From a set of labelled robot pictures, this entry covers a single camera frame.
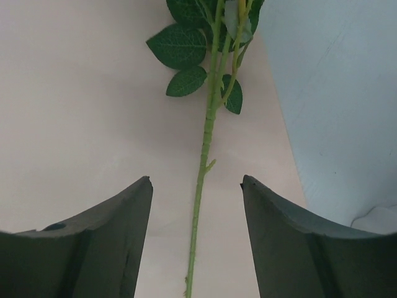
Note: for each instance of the pink wrapping paper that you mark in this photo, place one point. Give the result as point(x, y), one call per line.
point(84, 115)

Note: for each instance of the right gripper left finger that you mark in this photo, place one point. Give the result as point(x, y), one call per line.
point(96, 253)

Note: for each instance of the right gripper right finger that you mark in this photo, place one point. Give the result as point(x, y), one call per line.
point(297, 253)

